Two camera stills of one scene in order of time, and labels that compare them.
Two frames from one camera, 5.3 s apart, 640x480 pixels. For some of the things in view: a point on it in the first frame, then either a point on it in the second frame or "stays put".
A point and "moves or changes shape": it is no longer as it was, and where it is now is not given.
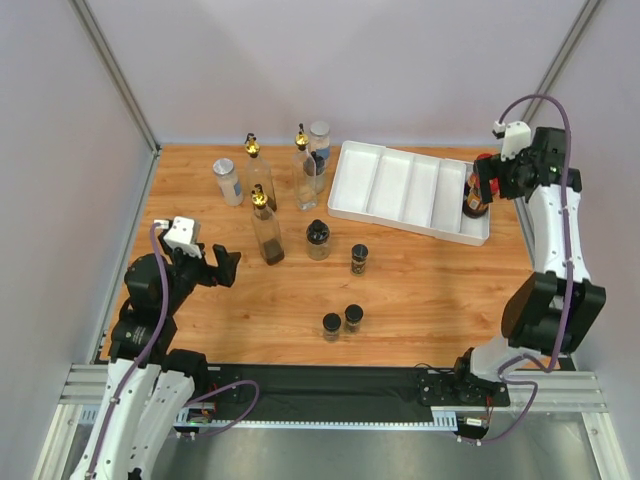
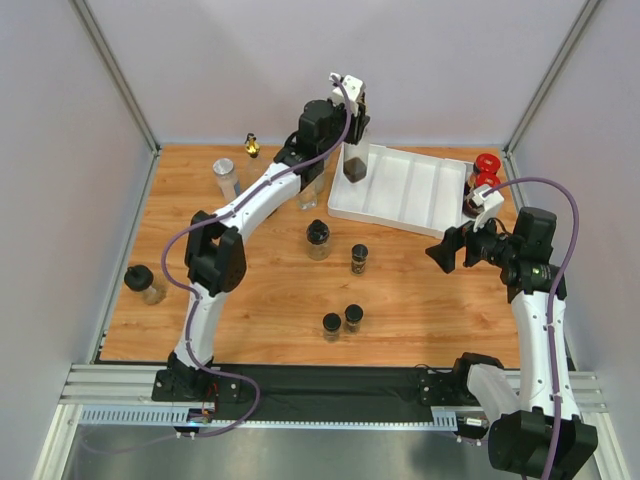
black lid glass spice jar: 318,240 stays put
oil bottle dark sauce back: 258,172 stays put
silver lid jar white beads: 230,186 stays put
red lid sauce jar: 472,180 moves or changes shape
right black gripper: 498,176 → 465,245
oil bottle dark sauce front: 267,228 → 355,169
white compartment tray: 406,190 stays put
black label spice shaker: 359,255 stays put
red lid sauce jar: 473,206 stays put
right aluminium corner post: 571,37 stays put
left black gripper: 226,262 → 358,124
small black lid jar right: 353,315 stays put
